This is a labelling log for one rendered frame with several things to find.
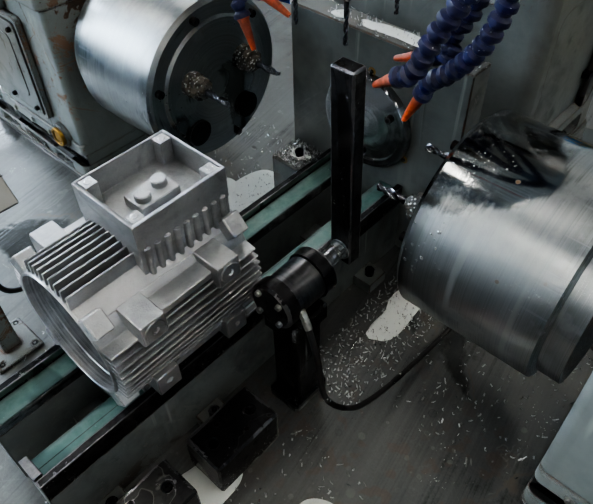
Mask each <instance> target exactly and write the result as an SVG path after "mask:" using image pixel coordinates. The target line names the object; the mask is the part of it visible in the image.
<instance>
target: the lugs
mask: <svg viewBox="0 0 593 504"><path fill-rule="evenodd" d="M218 224H219V229H220V230H221V232H222V233H223V235H224V236H225V238H226V239H227V241H229V240H232V239H235V238H237V237H238V236H239V235H241V234H242V233H243V232H245V231H246V230H247V229H248V226H247V224H246V223H245V221H244V220H243V218H242V217H241V215H240V214H239V212H238V211H237V210H234V211H232V212H229V213H228V214H227V215H226V216H224V217H223V218H221V219H220V220H219V222H218ZM34 253H36V252H35V251H34V250H33V248H32V247H31V246H28V247H27V248H25V249H24V250H22V251H20V252H19V253H17V254H16V255H14V256H13V257H12V258H11V259H10V262H11V263H12V265H13V266H14V267H15V269H16V270H17V271H18V273H19V274H20V275H21V274H23V273H25V271H26V270H27V269H26V266H25V263H24V260H25V259H27V258H28V257H30V256H31V255H33V254H34ZM253 301H254V299H253V297H252V298H251V299H250V300H249V301H247V302H246V303H245V304H244V305H243V307H244V308H245V307H247V306H248V305H249V304H250V303H251V302H253ZM78 324H79V325H80V327H81V328H82V329H83V331H84V332H85V333H86V335H87V336H88V337H89V339H90V340H91V341H99V340H100V339H101V338H103V337H104V336H105V335H107V334H108V333H109V332H111V331H112V330H113V329H114V328H115V326H114V325H113V323H112V322H111V321H110V319H109V318H108V316H107V315H106V314H105V312H104V311H103V310H102V308H100V307H99V308H96V309H93V310H92V311H91V312H89V313H88V314H86V315H85V316H84V317H82V318H81V319H79V320H78ZM45 331H46V332H47V333H48V335H49V336H50V337H51V339H52V340H53V341H54V343H55V344H56V345H59V344H58V342H57V341H56V340H55V338H54V337H53V336H52V335H51V333H50V332H49V330H48V329H47V328H45ZM109 394H110V395H111V396H112V398H113V399H114V400H115V402H116V403H117V404H118V405H119V406H123V407H126V406H127V405H129V404H130V403H131V402H132V401H133V400H135V399H136V398H137V397H138V396H139V395H140V392H139V391H138V392H137V393H136V394H135V395H134V396H132V397H131V398H130V399H129V400H127V399H126V398H125V397H123V396H122V395H121V394H120V393H118V392H117V393H109Z"/></svg>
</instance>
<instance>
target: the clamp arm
mask: <svg viewBox="0 0 593 504"><path fill-rule="evenodd" d="M366 70H367V68H366V66H365V65H363V64H360V63H358V62H355V61H353V60H350V59H348V58H346V57H341V58H340V59H338V60H337V61H335V62H333V63H332V64H331V65H330V97H331V242H330V246H335V247H337V246H338V245H339V244H341V245H342V246H343V247H342V246H340V247H339V248H338V250H339V252H341V254H342V253H343V252H344V251H346V253H345V254H343V255H342V258H341V261H343V262H345V263H346V264H348V265H350V264H352V263H353V262H354V261H355V260H356V259H357V258H358V257H359V247H360V222H361V207H362V201H361V196H362V171H363V146H364V120H365V95H366V82H367V77H366ZM333 243H334V244H333ZM332 244H333V245H332ZM330 246H329V247H330ZM344 249H345V250H344Z"/></svg>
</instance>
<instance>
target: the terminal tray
mask: <svg viewBox="0 0 593 504"><path fill-rule="evenodd" d="M159 136H165V139H164V140H161V141H160V140H158V137H159ZM207 165H212V166H213V169H212V170H206V169H205V166H207ZM86 179H90V180H91V181H92V182H91V184H89V185H84V184H83V181H84V180H86ZM71 185H72V188H73V190H74V193H75V196H76V199H77V201H78V204H79V207H80V210H81V212H82V213H83V216H84V218H85V221H87V220H88V219H90V220H91V222H92V221H94V222H95V224H99V226H100V227H101V228H102V227H104V229H105V231H106V232H107V231H109V233H110V234H111V236H113V235H114V236H115V238H116V240H117V241H119V240H120V242H121V243H122V246H123V247H124V246H126V247H127V249H128V252H129V254H130V253H131V252H133V254H134V258H135V261H136V264H137V266H138V267H139V268H140V269H141V270H142V272H143V273H144V274H145V275H147V274H149V273H151V274H152V275H156V274H157V269H156V268H157V267H159V266H160V267H162V268H165V267H166V266H167V264H166V261H167V260H168V259H169V260H171V261H175V260H176V256H175V254H177V253H180V254H182V255H183V254H184V253H185V247H186V246H188V247H189V248H193V247H194V242H193V241H195V240H197V241H200V242H201V241H202V240H203V236H202V235H203V234H204V233H205V234H207V235H211V228H213V227H214V228H215V229H219V224H218V222H219V220H220V219H221V218H223V217H224V216H226V215H227V214H228V213H229V212H230V207H229V200H228V196H229V193H228V185H227V178H226V170H225V167H224V166H222V165H221V164H219V163H218V162H216V161H214V160H213V159H211V158H209V157H208V156H206V155H204V154H203V153H201V152H200V151H198V150H196V149H195V148H193V147H191V146H190V145H188V144H186V143H185V142H183V141H182V140H180V139H178V138H177V137H175V136H173V135H172V134H170V133H168V132H167V131H165V130H164V129H162V130H161V131H159V132H157V133H156V134H154V135H152V136H150V137H149V138H147V139H145V140H144V141H142V142H140V143H138V144H137V145H135V146H133V147H132V148H130V149H128V150H127V151H125V152H123V153H121V154H120V155H118V156H116V157H115V158H113V159H111V160H110V161H108V162H106V163H104V164H103V165H101V166H99V167H98V168H96V169H94V170H92V171H91V172H89V173H87V174H86V175H84V176H82V177H81V178H79V179H77V180H75V181H74V182H72V183H71ZM134 213H136V214H138V216H139V217H138V218H137V219H135V220H132V219H130V215H131V214H134Z"/></svg>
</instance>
